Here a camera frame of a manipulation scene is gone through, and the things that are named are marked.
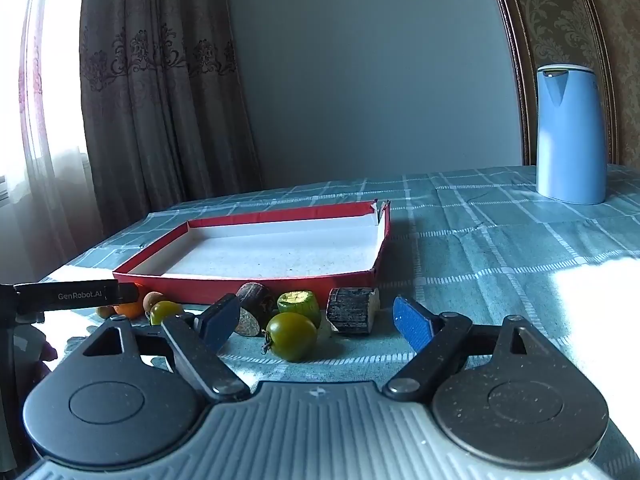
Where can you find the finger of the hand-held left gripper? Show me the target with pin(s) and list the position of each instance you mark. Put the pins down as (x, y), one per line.
(128, 292)

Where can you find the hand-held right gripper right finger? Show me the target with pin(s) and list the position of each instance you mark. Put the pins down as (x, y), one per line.
(412, 325)

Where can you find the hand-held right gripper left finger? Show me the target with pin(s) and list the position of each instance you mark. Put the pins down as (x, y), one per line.
(219, 324)

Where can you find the orange tangerine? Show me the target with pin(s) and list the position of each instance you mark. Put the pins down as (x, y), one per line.
(129, 309)

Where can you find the red cherry tomato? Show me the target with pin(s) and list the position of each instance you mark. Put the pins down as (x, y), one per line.
(105, 311)

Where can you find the green tomato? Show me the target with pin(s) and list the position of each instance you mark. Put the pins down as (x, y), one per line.
(164, 312)
(291, 336)

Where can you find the red cardboard box tray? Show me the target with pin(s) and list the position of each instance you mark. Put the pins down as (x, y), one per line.
(280, 255)

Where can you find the green cucumber piece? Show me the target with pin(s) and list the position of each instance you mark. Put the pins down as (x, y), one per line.
(300, 304)

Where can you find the teal checked tablecloth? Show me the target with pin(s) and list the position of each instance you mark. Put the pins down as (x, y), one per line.
(500, 240)

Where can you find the sheer pink curtain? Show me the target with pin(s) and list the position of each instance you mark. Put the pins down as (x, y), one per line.
(40, 110)

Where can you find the brown patterned curtain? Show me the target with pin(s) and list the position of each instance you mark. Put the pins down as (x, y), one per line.
(165, 85)

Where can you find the blue electric kettle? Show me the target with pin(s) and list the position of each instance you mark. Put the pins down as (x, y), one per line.
(570, 135)

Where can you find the brown wooden frame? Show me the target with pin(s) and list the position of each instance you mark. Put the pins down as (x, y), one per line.
(520, 60)

